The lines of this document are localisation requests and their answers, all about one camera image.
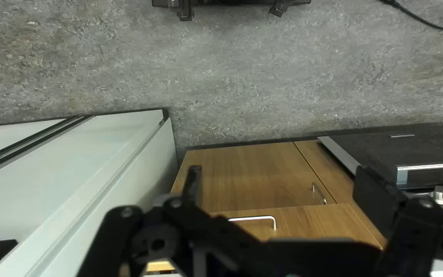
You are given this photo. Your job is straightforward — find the silver drawer handle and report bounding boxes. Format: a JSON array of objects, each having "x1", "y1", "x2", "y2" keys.
[{"x1": 228, "y1": 213, "x2": 280, "y2": 232}]

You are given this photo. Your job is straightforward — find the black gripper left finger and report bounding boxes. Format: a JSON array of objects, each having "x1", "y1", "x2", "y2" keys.
[{"x1": 77, "y1": 164, "x2": 305, "y2": 277}]

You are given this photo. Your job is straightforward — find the wooden base cabinet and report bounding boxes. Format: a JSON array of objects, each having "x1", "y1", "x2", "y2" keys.
[{"x1": 170, "y1": 136, "x2": 388, "y2": 252}]

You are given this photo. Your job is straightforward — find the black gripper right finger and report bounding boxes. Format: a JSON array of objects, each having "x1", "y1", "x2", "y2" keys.
[{"x1": 353, "y1": 164, "x2": 443, "y2": 277}]

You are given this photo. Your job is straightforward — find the white tall cabinet panel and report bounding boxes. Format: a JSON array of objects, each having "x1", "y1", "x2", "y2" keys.
[{"x1": 0, "y1": 105, "x2": 179, "y2": 277}]

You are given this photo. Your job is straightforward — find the black floor cable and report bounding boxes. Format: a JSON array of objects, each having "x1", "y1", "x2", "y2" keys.
[{"x1": 380, "y1": 0, "x2": 443, "y2": 35}]

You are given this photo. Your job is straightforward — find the black metal stand base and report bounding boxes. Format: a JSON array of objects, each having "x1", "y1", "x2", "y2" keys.
[{"x1": 151, "y1": 0, "x2": 314, "y2": 22}]

